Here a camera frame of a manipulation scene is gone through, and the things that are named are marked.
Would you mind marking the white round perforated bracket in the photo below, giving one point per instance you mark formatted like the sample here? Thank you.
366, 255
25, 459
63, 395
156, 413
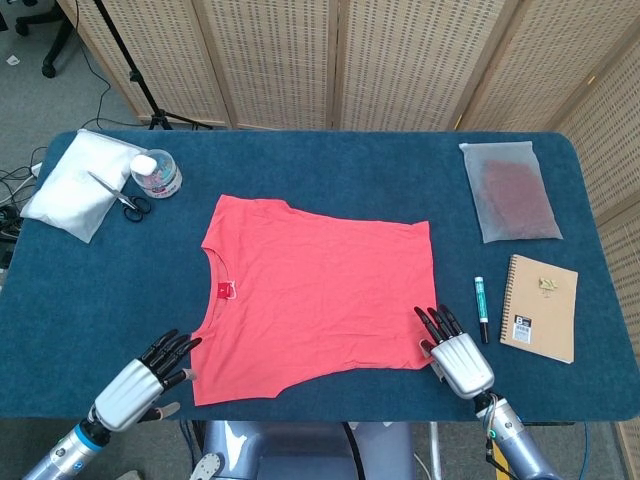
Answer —
207, 466

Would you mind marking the blue carpet table cover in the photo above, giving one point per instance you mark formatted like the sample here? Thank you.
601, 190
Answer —
300, 165

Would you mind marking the small white earbud case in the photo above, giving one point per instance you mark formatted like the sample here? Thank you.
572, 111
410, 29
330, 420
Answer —
142, 165

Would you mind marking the silver metal table leg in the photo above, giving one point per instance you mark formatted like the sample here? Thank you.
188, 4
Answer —
435, 450

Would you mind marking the clear jar of colourful clips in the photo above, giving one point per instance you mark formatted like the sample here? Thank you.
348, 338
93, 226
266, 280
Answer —
164, 181

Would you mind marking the white paper scrap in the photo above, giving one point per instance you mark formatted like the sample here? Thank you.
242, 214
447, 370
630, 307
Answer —
12, 60

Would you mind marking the white soft plastic package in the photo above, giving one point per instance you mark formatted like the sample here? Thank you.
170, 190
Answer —
75, 192

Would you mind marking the black tripod stand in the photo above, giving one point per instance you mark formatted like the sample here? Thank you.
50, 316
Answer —
132, 76

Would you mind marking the blue-grey robot torso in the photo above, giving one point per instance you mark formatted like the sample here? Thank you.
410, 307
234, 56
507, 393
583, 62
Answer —
300, 450

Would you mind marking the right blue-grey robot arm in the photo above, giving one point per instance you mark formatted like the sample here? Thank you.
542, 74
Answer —
515, 442

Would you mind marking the small gold binder clip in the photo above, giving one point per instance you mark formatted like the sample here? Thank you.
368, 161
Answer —
547, 285

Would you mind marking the frosted bag with red garment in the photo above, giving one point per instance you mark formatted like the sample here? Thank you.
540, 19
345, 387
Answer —
510, 195

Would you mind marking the red sleeveless t-shirt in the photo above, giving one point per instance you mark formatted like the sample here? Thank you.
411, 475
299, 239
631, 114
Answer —
320, 300

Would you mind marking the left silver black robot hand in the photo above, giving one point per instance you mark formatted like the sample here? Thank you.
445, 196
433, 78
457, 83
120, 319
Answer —
127, 395

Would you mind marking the wicker folding screen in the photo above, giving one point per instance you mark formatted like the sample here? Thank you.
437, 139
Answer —
400, 60

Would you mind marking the white power strip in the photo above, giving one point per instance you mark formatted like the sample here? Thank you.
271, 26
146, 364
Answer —
35, 169

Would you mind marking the kraft spiral notebook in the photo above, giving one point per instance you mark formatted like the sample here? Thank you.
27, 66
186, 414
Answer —
535, 320

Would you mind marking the green white marker pen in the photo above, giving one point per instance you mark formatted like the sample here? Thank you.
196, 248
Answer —
481, 305

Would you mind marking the black office chair base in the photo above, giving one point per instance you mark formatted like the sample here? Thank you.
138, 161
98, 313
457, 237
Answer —
56, 44

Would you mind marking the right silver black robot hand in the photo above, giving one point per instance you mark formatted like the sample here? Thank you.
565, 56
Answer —
462, 365

